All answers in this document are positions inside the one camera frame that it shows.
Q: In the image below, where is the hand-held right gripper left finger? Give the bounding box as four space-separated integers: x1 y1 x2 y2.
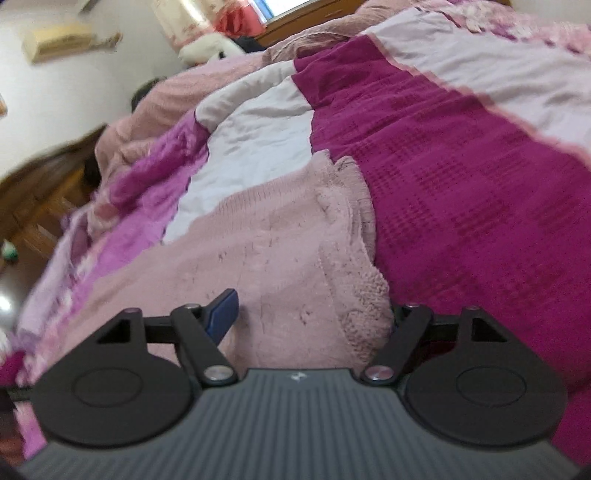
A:
95 288 241 387

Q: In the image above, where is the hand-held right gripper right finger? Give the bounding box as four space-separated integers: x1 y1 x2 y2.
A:
361 302 511 387

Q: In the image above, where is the pink knit sweater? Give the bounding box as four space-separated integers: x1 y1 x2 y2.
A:
60 154 394 376

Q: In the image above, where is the magenta waffle towel blanket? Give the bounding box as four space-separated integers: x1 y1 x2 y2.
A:
293 34 591 467

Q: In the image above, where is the white purple floral quilt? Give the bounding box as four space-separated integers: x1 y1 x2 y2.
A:
14 0 591 457

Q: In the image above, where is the wooden nightstand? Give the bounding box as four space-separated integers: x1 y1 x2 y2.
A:
0 124 108 280

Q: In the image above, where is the dusty pink duvet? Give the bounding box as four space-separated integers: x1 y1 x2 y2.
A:
95 0 416 178

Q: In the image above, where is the dark bag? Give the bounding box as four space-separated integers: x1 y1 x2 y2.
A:
130 78 160 112

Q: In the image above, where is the white plush toy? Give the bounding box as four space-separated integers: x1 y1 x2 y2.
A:
178 36 242 66

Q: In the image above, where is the floral pink curtain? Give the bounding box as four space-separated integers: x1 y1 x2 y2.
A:
152 0 269 45

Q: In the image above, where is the wooden headboard cabinet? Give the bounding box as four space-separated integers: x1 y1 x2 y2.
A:
259 0 366 49

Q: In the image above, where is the window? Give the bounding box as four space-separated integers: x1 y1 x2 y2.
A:
252 0 315 22

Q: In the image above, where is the pink checked pillow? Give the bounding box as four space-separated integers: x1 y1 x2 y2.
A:
355 0 419 20

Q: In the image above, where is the air conditioner cable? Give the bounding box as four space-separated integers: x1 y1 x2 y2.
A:
92 31 123 52

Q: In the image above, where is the beige wall air conditioner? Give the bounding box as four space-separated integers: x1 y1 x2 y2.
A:
23 22 96 64

